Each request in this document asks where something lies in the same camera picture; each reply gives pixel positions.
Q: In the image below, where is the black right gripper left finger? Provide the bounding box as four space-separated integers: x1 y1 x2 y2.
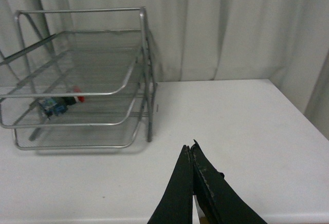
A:
148 145 193 223

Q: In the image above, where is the silver mesh three-tier rack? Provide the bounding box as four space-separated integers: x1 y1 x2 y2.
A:
1 7 157 151

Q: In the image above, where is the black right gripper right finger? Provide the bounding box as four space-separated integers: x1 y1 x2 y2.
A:
192 142 266 223

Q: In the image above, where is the red emergency stop button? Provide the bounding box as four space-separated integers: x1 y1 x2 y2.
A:
38 96 85 119

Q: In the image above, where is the white curtain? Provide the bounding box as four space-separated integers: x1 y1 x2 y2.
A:
1 0 328 136

